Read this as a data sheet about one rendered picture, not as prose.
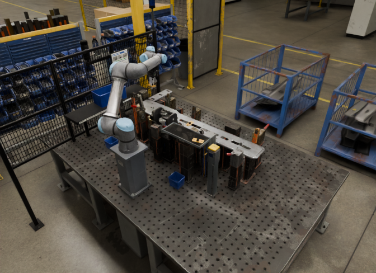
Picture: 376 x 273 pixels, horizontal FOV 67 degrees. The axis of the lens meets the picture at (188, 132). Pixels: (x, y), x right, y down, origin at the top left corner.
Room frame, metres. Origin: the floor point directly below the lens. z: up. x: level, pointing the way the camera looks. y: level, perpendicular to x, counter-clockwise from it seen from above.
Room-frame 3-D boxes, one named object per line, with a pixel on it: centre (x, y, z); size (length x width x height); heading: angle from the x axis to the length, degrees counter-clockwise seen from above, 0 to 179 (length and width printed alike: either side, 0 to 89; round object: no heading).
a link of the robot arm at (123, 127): (1.70, 0.45, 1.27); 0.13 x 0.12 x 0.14; 70
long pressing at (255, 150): (2.17, -0.04, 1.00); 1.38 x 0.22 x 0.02; 50
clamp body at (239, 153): (1.68, -0.37, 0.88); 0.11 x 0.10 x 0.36; 140
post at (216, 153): (1.61, -0.18, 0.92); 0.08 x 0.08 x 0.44; 50
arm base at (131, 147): (1.70, 0.45, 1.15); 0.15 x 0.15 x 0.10
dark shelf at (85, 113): (2.60, 0.80, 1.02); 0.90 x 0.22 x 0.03; 140
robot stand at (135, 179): (1.70, 0.45, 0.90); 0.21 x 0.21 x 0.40; 46
